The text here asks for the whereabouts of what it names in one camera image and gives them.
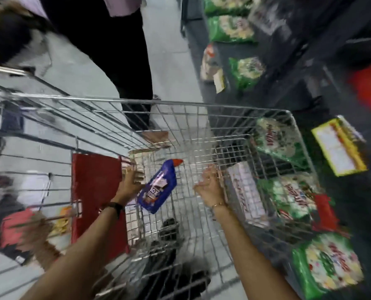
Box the red cart seat flap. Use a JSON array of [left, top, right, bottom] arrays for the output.
[[71, 153, 131, 263]]

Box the yellow and white box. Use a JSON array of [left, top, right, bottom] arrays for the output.
[[311, 115, 368, 177]]

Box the white and orange packet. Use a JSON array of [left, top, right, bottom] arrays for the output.
[[200, 44, 227, 93]]

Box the person's right forearm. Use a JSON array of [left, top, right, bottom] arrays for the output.
[[212, 204, 301, 300]]

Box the person's left forearm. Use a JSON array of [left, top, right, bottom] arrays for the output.
[[20, 204, 124, 300]]

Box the person's black clothing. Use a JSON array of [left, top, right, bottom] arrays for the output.
[[132, 218, 212, 300]]

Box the silver wire shopping cart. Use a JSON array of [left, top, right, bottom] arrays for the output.
[[0, 63, 79, 172], [0, 90, 327, 300]]

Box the green detergent packet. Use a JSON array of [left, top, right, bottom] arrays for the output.
[[229, 57, 266, 91], [257, 172, 330, 223], [292, 232, 365, 300], [207, 15, 256, 45], [255, 117, 310, 170], [204, 0, 255, 16]]

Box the person's left hand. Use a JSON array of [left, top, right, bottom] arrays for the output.
[[112, 166, 147, 206]]

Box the black wrist band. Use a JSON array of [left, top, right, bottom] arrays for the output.
[[98, 201, 125, 220]]

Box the dark store shelf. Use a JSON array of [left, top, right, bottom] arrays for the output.
[[181, 0, 371, 300]]

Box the yellow packet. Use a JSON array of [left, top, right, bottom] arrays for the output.
[[49, 206, 74, 238]]

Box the blue bottle with red cap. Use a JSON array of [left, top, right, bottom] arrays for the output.
[[137, 159, 185, 215]]

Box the white carton with red print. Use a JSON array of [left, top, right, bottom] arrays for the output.
[[227, 162, 270, 229]]

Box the person's right hand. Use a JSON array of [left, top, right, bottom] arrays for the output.
[[194, 164, 228, 209]]

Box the small red packet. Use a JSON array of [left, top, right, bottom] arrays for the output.
[[311, 194, 341, 232]]

